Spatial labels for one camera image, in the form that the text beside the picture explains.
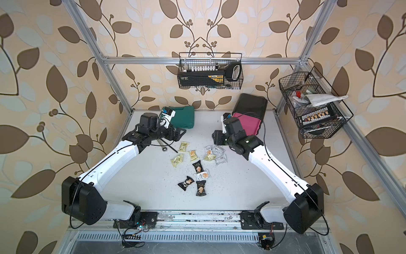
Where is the yellow cookie packet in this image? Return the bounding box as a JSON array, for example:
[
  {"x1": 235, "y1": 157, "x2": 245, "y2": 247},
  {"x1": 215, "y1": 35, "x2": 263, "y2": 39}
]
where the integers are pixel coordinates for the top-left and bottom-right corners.
[
  {"x1": 188, "y1": 150, "x2": 199, "y2": 162},
  {"x1": 170, "y1": 153, "x2": 184, "y2": 167},
  {"x1": 179, "y1": 142, "x2": 189, "y2": 152},
  {"x1": 204, "y1": 154, "x2": 217, "y2": 162}
]

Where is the white cookie packet orange print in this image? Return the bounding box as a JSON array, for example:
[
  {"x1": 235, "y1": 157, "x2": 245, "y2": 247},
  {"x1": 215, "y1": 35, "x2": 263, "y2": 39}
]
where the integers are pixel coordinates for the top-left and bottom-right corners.
[{"x1": 205, "y1": 145, "x2": 213, "y2": 155}]

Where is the pink top drawer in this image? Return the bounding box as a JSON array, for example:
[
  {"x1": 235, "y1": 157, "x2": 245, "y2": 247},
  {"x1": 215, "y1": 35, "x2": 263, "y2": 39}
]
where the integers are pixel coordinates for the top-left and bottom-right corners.
[{"x1": 233, "y1": 113, "x2": 262, "y2": 136}]

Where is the white cookie packet top right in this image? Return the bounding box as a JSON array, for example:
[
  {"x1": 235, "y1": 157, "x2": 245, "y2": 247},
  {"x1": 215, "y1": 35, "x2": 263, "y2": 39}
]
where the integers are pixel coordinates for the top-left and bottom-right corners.
[{"x1": 211, "y1": 146, "x2": 225, "y2": 158}]

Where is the white paper in basket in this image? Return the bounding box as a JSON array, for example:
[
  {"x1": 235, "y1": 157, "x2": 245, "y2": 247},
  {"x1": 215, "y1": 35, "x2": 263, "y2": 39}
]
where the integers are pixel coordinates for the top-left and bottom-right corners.
[{"x1": 304, "y1": 94, "x2": 348, "y2": 107}]

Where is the black cookie packet bottom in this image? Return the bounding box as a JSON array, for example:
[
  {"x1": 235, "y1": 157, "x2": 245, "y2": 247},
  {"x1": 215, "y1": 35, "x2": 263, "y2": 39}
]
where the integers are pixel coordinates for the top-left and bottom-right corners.
[{"x1": 196, "y1": 181, "x2": 206, "y2": 196}]

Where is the right wire basket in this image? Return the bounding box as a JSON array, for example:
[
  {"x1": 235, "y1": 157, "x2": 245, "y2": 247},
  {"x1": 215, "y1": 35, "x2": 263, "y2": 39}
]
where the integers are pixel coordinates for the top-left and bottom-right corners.
[{"x1": 279, "y1": 67, "x2": 354, "y2": 139}]

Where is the back wire basket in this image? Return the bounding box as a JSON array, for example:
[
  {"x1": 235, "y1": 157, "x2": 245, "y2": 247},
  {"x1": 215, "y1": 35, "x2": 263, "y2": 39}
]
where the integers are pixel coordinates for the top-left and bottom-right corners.
[{"x1": 177, "y1": 51, "x2": 244, "y2": 90}]

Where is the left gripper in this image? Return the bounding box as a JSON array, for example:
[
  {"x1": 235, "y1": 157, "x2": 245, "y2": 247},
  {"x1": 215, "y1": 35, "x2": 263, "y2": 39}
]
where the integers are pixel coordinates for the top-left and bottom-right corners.
[{"x1": 152, "y1": 122, "x2": 190, "y2": 143}]

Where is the white cookie packet centre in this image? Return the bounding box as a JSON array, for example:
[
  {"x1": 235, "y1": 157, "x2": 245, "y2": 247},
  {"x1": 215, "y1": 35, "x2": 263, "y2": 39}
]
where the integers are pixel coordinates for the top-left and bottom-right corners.
[{"x1": 195, "y1": 171, "x2": 210, "y2": 181}]

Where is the white cookie packet barcode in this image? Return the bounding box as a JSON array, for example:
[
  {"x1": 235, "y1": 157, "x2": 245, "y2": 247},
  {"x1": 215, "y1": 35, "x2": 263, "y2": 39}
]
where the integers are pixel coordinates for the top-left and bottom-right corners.
[{"x1": 215, "y1": 154, "x2": 228, "y2": 166}]

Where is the yellow cookie packet top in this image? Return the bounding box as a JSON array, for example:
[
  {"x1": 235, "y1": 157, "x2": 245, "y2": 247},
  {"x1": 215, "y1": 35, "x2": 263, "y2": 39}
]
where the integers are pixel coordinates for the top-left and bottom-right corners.
[{"x1": 179, "y1": 142, "x2": 189, "y2": 152}]

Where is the yellow cookie packet left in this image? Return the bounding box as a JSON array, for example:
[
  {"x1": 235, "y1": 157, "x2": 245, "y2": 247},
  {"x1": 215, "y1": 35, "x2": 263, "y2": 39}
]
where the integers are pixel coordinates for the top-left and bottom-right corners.
[{"x1": 170, "y1": 153, "x2": 184, "y2": 167}]

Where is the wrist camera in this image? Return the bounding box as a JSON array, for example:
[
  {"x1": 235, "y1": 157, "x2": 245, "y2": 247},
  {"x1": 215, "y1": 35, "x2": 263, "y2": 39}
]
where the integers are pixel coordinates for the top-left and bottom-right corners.
[
  {"x1": 220, "y1": 113, "x2": 232, "y2": 134},
  {"x1": 160, "y1": 107, "x2": 176, "y2": 129}
]

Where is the green plastic tool case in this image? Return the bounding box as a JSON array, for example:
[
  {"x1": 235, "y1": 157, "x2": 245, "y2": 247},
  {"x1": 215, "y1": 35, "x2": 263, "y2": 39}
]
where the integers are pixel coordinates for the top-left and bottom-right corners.
[{"x1": 168, "y1": 106, "x2": 195, "y2": 129}]

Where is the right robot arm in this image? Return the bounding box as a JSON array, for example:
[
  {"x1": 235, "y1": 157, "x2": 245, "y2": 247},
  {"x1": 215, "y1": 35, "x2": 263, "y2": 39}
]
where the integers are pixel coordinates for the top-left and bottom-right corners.
[{"x1": 212, "y1": 113, "x2": 325, "y2": 234}]

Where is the black cookie packet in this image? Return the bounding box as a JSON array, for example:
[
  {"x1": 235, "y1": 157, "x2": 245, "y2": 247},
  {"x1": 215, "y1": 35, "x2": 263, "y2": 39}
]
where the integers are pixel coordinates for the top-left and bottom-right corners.
[
  {"x1": 192, "y1": 160, "x2": 204, "y2": 174},
  {"x1": 178, "y1": 176, "x2": 195, "y2": 191},
  {"x1": 196, "y1": 181, "x2": 206, "y2": 196}
]

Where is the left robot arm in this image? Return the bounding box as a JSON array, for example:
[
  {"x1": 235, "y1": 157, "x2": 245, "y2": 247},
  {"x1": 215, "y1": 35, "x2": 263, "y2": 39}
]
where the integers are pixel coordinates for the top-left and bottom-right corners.
[{"x1": 61, "y1": 108, "x2": 186, "y2": 225}]

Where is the wire basket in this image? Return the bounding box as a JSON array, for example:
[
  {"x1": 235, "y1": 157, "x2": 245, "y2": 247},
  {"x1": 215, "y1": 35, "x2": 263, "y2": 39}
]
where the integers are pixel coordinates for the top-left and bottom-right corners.
[
  {"x1": 279, "y1": 67, "x2": 354, "y2": 139},
  {"x1": 177, "y1": 51, "x2": 244, "y2": 90}
]

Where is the black pink drawer cabinet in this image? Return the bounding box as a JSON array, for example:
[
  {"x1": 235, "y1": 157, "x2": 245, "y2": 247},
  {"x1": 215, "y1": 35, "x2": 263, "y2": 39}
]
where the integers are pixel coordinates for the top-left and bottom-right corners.
[{"x1": 232, "y1": 93, "x2": 268, "y2": 122}]

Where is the yellow cookie packet right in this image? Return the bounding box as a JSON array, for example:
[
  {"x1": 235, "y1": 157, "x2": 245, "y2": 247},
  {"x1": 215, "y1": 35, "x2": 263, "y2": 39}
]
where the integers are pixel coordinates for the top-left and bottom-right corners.
[{"x1": 204, "y1": 154, "x2": 217, "y2": 162}]

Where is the black hex key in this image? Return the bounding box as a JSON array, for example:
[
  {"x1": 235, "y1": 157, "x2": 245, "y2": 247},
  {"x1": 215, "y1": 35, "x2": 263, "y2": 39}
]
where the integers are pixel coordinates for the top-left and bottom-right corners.
[{"x1": 160, "y1": 139, "x2": 179, "y2": 153}]

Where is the yellow cookie packet middle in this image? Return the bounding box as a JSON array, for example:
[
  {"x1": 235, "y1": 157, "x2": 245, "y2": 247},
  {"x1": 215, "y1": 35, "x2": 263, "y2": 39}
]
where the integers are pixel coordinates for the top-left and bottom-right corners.
[{"x1": 188, "y1": 150, "x2": 199, "y2": 162}]

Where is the silver ratchet wrench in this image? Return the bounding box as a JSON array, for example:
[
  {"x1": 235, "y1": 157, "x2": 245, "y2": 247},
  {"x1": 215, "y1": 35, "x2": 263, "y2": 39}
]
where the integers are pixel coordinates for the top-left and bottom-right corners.
[{"x1": 158, "y1": 140, "x2": 168, "y2": 152}]

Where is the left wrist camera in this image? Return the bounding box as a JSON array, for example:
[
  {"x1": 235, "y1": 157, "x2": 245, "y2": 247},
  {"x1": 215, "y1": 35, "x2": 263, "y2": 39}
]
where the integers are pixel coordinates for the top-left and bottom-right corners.
[{"x1": 160, "y1": 107, "x2": 176, "y2": 129}]

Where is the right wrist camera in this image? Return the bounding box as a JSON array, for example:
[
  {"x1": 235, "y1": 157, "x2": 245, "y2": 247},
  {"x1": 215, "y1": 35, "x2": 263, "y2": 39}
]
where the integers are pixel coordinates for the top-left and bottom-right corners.
[{"x1": 220, "y1": 113, "x2": 232, "y2": 134}]

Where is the black tool box in basket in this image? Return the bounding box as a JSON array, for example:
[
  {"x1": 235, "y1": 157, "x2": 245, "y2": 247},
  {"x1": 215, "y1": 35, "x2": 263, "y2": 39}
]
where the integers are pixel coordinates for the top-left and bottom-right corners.
[{"x1": 177, "y1": 70, "x2": 234, "y2": 87}]

